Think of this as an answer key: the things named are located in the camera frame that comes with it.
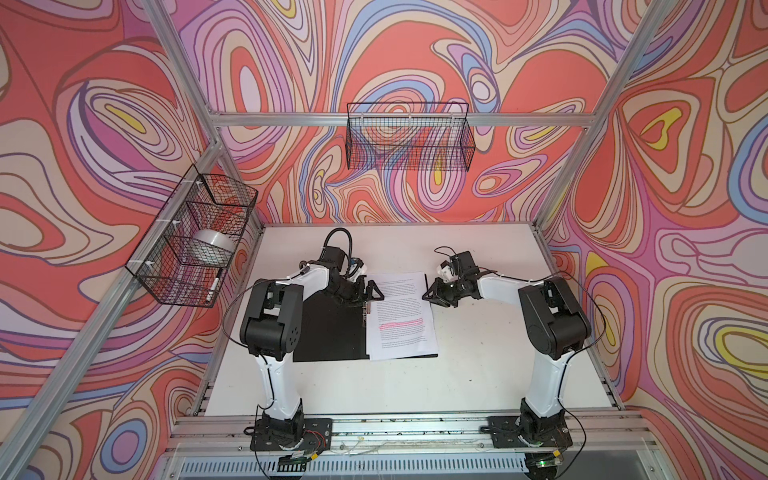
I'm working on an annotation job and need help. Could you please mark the white folder black inside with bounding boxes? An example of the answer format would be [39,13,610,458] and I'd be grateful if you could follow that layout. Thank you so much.
[292,275,439,364]

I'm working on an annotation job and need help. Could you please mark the printed paper sheet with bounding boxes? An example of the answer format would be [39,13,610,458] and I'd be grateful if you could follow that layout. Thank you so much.
[366,272,439,361]

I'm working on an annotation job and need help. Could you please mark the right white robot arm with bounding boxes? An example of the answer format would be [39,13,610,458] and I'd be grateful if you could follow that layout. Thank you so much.
[422,251,592,445]

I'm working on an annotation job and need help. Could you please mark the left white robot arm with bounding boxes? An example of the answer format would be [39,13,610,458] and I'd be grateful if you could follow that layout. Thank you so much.
[239,263,385,440]

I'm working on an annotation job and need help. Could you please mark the silver tape roll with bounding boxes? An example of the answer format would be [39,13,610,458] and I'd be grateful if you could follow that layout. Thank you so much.
[188,229,236,268]

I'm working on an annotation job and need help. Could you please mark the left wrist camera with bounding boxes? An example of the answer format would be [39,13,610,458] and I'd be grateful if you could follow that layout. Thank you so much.
[317,246,349,273]

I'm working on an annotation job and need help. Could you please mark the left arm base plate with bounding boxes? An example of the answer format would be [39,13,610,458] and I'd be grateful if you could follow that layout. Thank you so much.
[244,416,333,453]

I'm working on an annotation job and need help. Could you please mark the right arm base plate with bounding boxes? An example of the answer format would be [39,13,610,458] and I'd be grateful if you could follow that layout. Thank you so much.
[479,416,573,450]

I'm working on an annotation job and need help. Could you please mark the black wire basket back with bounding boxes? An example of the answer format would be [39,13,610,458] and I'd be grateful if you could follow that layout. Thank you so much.
[345,100,476,172]

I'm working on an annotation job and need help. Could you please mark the black wire basket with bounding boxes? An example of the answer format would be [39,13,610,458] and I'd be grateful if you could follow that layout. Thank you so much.
[125,166,258,308]
[345,100,476,172]

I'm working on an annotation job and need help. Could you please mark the black wire basket left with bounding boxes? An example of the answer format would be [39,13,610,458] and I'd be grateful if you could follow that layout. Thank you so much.
[125,166,258,308]

